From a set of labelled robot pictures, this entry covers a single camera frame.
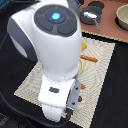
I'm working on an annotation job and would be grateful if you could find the knife with orange handle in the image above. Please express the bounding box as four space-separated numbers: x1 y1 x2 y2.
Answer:
80 55 98 62

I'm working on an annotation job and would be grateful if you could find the beige bowl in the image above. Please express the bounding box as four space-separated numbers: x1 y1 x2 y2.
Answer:
116 4 128 30

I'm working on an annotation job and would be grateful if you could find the white and blue bottle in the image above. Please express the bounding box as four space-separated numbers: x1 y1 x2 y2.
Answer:
83 12 97 18

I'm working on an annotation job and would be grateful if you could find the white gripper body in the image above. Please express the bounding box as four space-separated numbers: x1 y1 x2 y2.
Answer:
38 74 81 122

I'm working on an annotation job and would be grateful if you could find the round wooden plate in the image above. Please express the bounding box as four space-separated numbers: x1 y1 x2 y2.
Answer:
79 60 83 72

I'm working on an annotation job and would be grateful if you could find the grey toy frying pan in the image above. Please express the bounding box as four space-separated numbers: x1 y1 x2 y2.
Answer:
80 6 102 31

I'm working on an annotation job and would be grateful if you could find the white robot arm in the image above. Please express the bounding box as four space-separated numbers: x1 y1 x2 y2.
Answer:
7 0 82 122

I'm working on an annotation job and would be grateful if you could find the woven beige placemat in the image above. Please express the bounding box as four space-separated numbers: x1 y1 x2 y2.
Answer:
14 37 115 128

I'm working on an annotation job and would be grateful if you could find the dark pot lid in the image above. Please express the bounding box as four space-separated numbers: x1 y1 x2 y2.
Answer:
88 1 105 9

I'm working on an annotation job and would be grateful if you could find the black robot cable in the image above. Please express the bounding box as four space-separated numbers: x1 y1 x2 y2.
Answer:
0 89 73 128

